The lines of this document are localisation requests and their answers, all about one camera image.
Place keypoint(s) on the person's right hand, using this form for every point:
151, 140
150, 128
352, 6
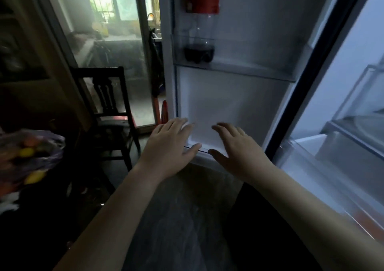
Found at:
246, 159

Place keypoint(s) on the person's left hand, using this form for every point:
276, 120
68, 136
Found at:
165, 153

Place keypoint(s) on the black refrigerator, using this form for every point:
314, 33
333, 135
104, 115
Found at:
240, 99

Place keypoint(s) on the pile of mixed fruits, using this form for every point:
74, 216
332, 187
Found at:
27, 152

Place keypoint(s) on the person's right forearm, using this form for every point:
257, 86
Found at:
324, 219

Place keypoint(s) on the person's left forearm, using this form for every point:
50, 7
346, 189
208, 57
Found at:
111, 225

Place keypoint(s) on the shallow clear door bin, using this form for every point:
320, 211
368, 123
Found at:
205, 148

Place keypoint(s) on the red plastic stool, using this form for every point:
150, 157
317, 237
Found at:
165, 111

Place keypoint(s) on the dark hanging cloth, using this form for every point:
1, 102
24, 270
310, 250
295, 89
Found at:
156, 69

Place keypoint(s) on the deep clear door bin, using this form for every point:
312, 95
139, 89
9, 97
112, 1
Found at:
255, 66

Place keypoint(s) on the dark wooden chair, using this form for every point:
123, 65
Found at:
102, 72

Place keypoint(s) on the purple plastic bag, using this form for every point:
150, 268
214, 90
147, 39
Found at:
54, 147

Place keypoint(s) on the glass sliding door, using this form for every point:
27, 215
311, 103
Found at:
105, 39

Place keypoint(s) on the crumpled white paper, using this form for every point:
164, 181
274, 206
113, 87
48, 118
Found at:
9, 204

